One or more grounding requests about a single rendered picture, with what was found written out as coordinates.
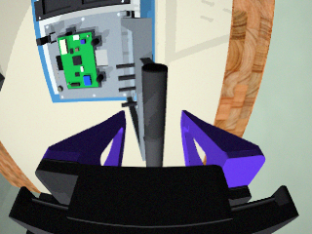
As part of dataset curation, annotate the green circuit board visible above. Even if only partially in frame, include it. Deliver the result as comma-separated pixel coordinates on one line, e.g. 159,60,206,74
58,32,98,89

